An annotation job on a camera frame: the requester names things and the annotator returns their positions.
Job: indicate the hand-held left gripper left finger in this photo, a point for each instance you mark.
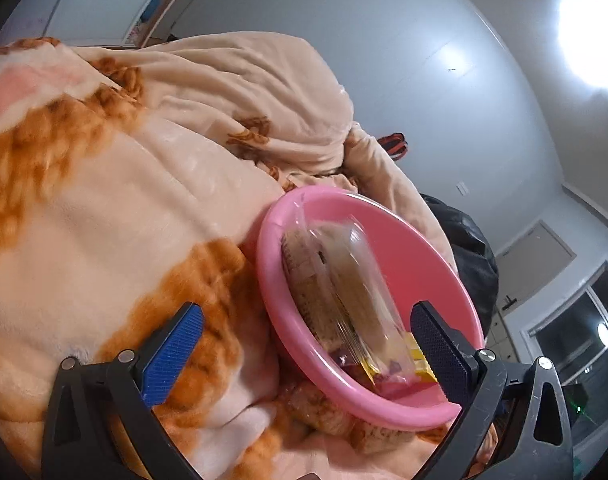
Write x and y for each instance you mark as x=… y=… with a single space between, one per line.
x=174 y=350

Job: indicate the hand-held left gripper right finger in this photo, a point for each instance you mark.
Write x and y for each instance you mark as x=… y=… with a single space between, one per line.
x=439 y=350

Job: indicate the yellow snack packet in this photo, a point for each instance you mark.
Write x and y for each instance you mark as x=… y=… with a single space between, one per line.
x=418 y=360

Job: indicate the pink plastic basin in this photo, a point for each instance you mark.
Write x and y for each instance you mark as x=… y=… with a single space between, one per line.
x=414 y=265

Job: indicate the clear tan bread packet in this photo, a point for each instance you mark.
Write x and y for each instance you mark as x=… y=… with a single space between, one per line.
x=364 y=300

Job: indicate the clear cookie packet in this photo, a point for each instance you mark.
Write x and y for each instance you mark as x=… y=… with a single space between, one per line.
x=379 y=435

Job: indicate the clear cracker packet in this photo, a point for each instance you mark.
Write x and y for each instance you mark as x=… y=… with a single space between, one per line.
x=314 y=405

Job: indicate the white drawer cabinet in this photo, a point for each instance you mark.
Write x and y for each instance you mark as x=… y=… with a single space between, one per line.
x=504 y=332

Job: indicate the grey door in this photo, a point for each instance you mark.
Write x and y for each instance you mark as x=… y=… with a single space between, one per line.
x=534 y=260

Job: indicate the orange beige printed blanket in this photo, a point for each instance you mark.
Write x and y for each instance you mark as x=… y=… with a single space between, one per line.
x=109 y=235

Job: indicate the window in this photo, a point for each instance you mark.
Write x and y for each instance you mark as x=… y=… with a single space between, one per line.
x=584 y=320

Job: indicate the red black bag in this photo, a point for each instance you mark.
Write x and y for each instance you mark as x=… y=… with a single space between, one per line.
x=394 y=145

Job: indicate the ceiling light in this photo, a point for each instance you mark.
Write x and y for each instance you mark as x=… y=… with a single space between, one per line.
x=594 y=35

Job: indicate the wardrobe with floral sliding doors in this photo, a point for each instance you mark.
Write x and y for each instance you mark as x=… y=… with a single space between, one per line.
x=84 y=0

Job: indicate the white wall switch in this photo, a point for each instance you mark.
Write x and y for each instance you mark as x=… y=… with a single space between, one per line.
x=462 y=188

